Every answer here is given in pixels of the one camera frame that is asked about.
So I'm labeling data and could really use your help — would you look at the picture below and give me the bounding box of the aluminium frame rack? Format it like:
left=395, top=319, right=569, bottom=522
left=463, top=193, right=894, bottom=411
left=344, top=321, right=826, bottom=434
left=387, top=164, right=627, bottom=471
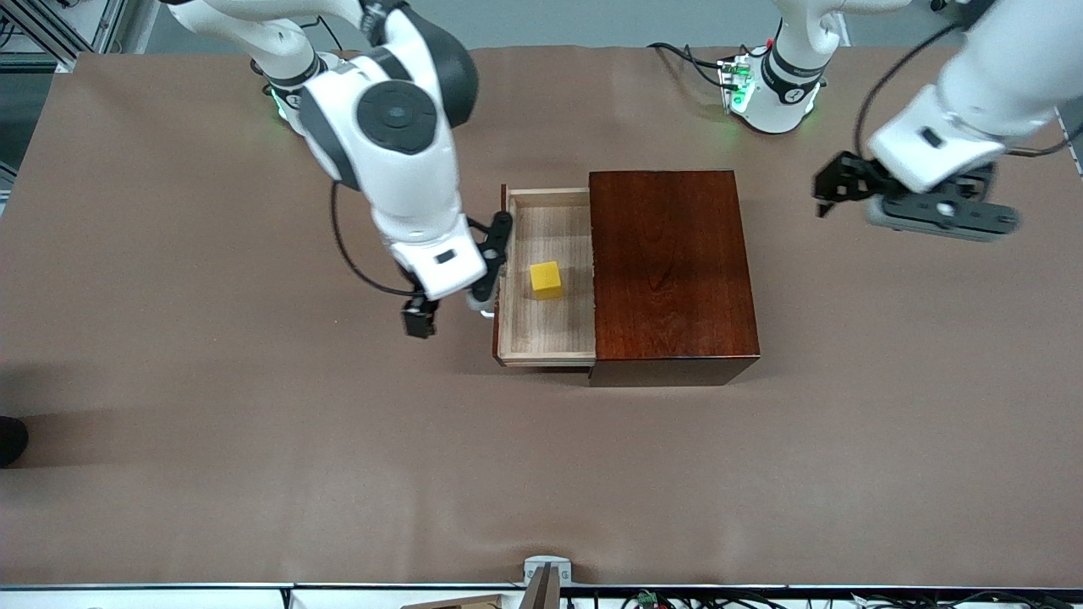
left=0, top=0, right=128, bottom=73

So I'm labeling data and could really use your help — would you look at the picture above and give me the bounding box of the light wood drawer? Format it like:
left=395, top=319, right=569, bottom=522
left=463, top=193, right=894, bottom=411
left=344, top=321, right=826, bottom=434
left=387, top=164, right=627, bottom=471
left=481, top=184, right=597, bottom=369

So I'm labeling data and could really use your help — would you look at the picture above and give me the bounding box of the dark brown wooden cabinet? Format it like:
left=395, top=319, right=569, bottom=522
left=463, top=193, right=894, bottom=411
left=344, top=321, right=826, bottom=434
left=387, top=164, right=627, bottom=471
left=588, top=169, right=761, bottom=388

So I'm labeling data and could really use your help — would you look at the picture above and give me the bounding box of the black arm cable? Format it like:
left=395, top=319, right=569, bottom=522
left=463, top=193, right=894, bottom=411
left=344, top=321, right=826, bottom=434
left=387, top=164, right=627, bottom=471
left=853, top=21, right=965, bottom=162
left=330, top=182, right=420, bottom=299

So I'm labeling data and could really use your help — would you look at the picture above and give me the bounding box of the grey metal camera mount bracket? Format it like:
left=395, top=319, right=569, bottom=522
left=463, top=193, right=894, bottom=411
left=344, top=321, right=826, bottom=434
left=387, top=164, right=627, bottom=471
left=520, top=556, right=573, bottom=609

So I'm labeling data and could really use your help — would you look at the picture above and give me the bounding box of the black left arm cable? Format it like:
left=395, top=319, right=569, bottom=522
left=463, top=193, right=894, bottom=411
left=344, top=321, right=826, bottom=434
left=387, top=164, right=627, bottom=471
left=853, top=21, right=965, bottom=162

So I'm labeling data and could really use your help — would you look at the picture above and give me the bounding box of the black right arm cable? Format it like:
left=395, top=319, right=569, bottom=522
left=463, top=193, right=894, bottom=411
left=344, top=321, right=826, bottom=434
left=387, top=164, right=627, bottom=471
left=330, top=182, right=420, bottom=299

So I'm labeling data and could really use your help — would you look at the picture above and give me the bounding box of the large table cover mat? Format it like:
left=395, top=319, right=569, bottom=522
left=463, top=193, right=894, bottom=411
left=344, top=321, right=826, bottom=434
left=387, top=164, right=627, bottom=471
left=0, top=44, right=1083, bottom=589

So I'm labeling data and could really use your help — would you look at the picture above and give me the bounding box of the black rounded object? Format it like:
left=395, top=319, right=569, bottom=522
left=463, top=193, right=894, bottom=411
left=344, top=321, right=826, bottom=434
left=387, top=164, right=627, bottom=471
left=0, top=416, right=30, bottom=468

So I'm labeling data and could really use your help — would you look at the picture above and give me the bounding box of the light brown board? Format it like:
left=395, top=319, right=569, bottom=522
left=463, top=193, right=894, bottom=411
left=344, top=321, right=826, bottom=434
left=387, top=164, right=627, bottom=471
left=399, top=594, right=509, bottom=609

